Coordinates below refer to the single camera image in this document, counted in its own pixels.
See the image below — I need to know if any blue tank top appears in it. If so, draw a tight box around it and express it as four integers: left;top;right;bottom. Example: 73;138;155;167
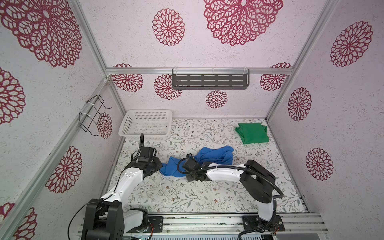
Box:
160;146;234;178

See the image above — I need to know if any green tank top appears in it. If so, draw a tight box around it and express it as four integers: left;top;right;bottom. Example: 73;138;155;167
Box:
235;123;269;145

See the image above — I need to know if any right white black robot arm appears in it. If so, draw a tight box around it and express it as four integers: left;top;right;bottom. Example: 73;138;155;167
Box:
177;154;283;223

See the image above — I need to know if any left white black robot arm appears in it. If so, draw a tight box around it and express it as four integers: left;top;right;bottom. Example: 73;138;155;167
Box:
81;147;162;240

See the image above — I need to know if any white plastic basket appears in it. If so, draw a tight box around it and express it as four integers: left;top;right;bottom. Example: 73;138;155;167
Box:
119;109;173;141

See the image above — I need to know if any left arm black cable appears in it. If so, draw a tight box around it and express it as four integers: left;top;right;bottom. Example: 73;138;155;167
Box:
67;132;145;240

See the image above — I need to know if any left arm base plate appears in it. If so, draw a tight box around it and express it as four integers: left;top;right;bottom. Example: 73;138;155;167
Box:
135;216;164;234

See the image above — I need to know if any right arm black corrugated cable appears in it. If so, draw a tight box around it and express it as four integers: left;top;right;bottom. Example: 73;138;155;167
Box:
176;155;285;240

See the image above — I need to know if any black wire wall rack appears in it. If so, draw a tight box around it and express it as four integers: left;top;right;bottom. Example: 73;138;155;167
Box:
78;95;111;137

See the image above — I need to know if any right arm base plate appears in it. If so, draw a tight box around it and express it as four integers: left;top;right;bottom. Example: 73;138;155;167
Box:
242;215;285;232

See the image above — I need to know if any grey metal wall shelf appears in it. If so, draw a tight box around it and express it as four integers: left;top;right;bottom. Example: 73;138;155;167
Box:
171;69;250;90

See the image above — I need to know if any aluminium front rail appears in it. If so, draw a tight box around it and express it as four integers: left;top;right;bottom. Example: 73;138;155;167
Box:
123;213;329;240

